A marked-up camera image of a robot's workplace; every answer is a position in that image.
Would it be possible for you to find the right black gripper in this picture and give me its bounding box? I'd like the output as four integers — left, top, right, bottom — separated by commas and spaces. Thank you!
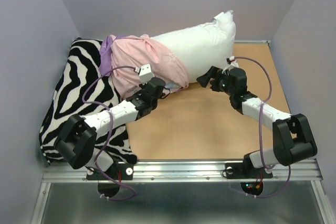
195, 66, 235, 97

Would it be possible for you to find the white pillow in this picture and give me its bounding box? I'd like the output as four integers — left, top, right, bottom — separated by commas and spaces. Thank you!
152, 10, 236, 83

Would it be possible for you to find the purple pink princess pillowcase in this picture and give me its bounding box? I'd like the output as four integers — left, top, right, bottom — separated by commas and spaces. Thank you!
99, 35, 189, 93

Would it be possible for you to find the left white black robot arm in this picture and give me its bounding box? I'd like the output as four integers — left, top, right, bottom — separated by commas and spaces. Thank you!
54, 77, 165, 179

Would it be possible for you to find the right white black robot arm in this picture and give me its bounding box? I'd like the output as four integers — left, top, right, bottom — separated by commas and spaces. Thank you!
196, 67, 318, 177

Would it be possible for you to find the zebra striped pillow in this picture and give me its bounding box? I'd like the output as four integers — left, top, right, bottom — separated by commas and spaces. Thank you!
37, 38, 121, 167

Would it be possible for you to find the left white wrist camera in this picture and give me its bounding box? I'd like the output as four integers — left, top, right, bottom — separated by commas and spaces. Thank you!
134, 63, 155, 83

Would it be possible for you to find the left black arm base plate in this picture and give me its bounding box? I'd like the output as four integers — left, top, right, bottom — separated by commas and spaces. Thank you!
86, 163, 134, 182

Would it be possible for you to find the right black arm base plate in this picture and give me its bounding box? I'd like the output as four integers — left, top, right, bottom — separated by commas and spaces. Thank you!
222, 162, 273, 179

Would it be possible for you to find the aluminium mounting rail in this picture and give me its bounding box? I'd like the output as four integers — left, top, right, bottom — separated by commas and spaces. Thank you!
42, 159, 323, 184

